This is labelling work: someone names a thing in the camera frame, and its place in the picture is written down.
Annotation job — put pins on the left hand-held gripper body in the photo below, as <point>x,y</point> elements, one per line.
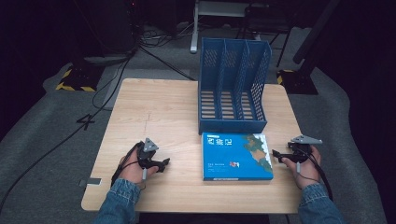
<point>146,153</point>

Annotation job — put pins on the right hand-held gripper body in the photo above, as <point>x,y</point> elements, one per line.
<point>301,148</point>

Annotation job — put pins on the blue book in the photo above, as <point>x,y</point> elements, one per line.
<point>236,157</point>

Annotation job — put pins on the blue file rack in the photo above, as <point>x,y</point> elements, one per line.
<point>232,88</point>

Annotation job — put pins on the person's left hand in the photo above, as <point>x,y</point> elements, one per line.
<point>136,169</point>

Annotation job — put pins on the person's right hand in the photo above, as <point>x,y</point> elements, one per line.
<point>305,170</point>

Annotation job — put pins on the grey tape tag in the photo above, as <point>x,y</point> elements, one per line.
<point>91,182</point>

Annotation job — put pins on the yellow black striped stand base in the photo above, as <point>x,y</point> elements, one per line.
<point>295,81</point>
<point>77,79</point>

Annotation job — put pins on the black slanted stand pole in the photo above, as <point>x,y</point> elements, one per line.
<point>314,31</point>

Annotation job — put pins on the black computer tower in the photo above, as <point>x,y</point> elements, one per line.
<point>107,29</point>

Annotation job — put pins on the white desk frame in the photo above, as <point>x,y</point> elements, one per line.
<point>214,18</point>

